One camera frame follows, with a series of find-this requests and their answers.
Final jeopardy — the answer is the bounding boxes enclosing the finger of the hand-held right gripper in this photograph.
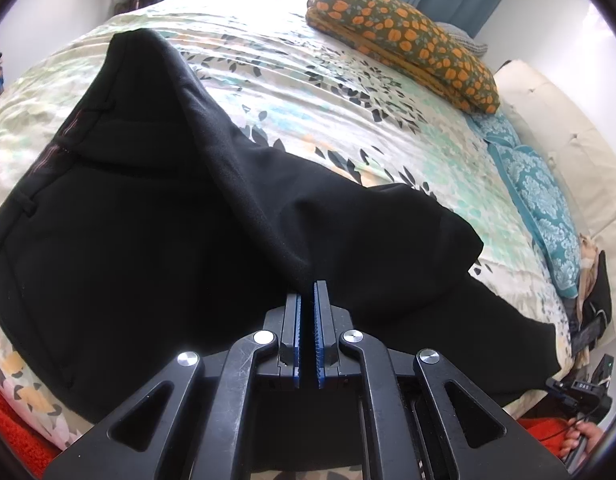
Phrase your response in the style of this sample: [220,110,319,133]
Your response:
[545,379,571,402]

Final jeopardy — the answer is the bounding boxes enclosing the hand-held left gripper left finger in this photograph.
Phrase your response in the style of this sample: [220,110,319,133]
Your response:
[43,292,303,480]

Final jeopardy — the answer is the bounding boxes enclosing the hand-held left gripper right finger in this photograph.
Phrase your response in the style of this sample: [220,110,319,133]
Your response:
[314,281,571,480]

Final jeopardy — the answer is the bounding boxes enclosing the black pants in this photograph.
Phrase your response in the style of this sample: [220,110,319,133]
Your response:
[0,27,561,423]

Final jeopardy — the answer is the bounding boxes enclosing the person's right hand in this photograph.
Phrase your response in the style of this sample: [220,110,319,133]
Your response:
[560,420,606,467]

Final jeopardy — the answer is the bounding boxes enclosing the black bag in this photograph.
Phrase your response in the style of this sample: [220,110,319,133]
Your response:
[582,249,614,361]

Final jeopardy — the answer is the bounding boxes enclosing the tan cloth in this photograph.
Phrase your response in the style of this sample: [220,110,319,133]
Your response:
[578,234,601,311]

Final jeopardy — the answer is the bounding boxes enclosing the teal damask pillow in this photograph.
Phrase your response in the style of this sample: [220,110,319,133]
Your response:
[488,142,584,302]
[470,112,524,150]

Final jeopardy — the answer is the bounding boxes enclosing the floral bed sheet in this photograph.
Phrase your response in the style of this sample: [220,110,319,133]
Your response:
[0,0,573,453]

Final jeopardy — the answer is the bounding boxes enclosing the cream tufted headboard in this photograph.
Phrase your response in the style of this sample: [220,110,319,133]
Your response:
[492,59,616,261]

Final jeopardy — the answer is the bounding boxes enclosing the yellow-edged floral pillow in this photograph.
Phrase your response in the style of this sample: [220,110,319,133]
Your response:
[307,7,493,115]

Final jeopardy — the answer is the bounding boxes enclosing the orange floral pillow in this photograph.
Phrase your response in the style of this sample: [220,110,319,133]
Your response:
[306,0,501,111]

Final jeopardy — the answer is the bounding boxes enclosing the grey patterned cushion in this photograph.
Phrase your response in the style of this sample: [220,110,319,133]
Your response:
[435,21,489,58]

